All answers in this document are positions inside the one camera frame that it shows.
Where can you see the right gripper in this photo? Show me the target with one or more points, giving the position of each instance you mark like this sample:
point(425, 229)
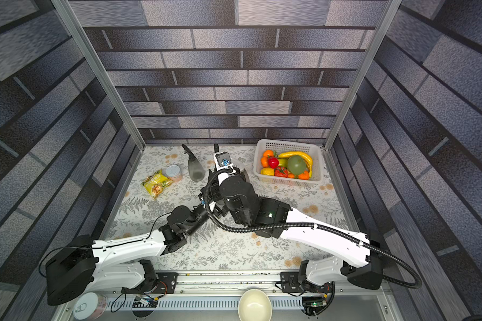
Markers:
point(216, 148)

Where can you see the grey spray bottle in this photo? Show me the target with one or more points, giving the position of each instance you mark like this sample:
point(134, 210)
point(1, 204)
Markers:
point(195, 170)
point(244, 174)

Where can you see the grey spray bottle front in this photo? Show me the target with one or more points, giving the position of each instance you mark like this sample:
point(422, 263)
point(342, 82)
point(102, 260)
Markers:
point(244, 174)

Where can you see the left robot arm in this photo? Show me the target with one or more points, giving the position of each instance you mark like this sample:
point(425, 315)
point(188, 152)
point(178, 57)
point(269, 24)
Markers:
point(87, 265)

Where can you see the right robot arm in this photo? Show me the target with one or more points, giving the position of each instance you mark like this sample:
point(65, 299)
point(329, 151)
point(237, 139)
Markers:
point(232, 204)

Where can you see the pink tin can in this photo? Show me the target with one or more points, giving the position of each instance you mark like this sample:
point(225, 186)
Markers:
point(174, 173)

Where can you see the yellow lemon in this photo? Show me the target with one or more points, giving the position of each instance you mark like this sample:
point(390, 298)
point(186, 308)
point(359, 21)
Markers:
point(267, 171)

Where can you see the yellow snack packet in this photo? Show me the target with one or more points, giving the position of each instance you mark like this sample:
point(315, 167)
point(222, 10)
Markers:
point(156, 184)

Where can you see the red apple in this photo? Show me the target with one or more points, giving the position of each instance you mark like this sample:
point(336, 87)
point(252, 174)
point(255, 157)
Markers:
point(273, 162)

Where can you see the orange fruit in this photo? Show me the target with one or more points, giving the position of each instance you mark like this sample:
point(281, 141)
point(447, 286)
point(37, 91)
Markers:
point(268, 154)

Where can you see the white plastic basket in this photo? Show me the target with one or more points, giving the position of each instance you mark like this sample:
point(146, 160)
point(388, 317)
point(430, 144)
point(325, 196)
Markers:
point(281, 146)

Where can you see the green mango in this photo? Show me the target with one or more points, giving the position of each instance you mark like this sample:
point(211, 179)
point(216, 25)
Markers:
point(296, 165)

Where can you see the cream bowl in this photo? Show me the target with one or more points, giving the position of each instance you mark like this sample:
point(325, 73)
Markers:
point(255, 305)

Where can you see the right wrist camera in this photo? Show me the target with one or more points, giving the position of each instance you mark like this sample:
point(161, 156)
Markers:
point(224, 162)

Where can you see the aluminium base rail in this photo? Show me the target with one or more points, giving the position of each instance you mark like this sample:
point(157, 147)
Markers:
point(225, 281)

